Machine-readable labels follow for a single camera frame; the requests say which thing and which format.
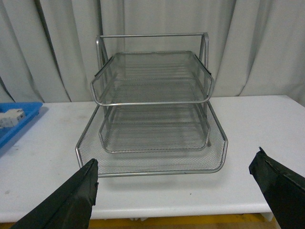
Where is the white circuit breaker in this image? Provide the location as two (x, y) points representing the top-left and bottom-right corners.
(0, 108), (26, 129)

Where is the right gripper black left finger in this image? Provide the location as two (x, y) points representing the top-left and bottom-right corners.
(12, 159), (99, 229)

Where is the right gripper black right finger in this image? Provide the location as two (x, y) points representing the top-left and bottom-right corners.
(249, 148), (305, 229)

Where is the grey curtain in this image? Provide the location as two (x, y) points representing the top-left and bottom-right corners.
(0, 0), (305, 104)

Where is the blue plastic tray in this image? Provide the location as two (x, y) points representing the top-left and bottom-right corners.
(0, 102), (43, 156)

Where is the silver mesh document rack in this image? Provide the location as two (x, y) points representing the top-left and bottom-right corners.
(75, 32), (228, 177)

